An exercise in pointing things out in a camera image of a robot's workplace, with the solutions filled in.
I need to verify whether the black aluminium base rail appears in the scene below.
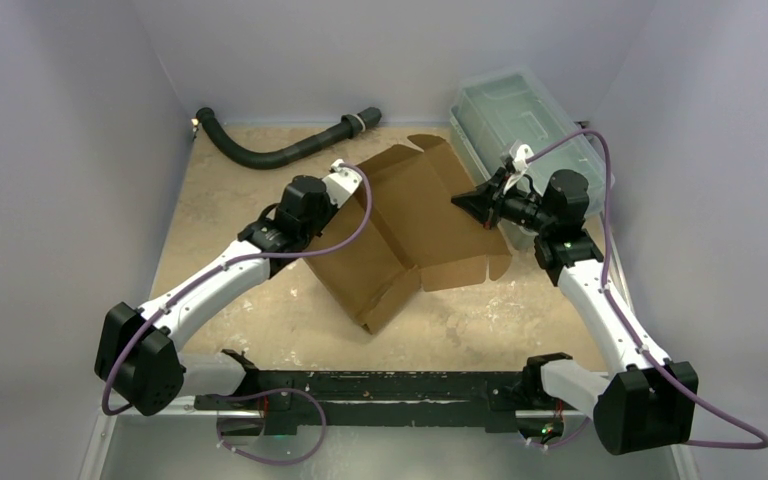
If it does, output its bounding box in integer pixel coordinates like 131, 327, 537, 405
95, 369, 683, 439

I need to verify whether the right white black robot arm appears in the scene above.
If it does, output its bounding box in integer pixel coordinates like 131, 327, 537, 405
451, 167, 698, 455

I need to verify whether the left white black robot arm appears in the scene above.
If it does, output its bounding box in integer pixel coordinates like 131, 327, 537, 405
94, 162, 373, 416

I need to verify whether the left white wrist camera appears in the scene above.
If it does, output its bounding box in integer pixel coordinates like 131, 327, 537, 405
322, 159, 363, 209

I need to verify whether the clear plastic storage bin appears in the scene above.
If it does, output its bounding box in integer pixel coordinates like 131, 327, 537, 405
449, 68, 614, 219

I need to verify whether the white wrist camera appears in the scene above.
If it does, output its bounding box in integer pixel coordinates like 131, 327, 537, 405
503, 140, 535, 193
322, 159, 363, 209

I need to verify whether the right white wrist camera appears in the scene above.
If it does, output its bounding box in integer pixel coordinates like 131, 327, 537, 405
503, 140, 535, 193

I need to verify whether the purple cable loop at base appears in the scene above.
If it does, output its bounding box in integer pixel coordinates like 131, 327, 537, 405
215, 382, 332, 465

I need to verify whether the brown cardboard box sheet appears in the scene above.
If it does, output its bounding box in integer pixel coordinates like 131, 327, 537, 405
306, 134, 512, 334

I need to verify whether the black corrugated hose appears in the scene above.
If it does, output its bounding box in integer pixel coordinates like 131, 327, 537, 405
195, 106, 383, 171

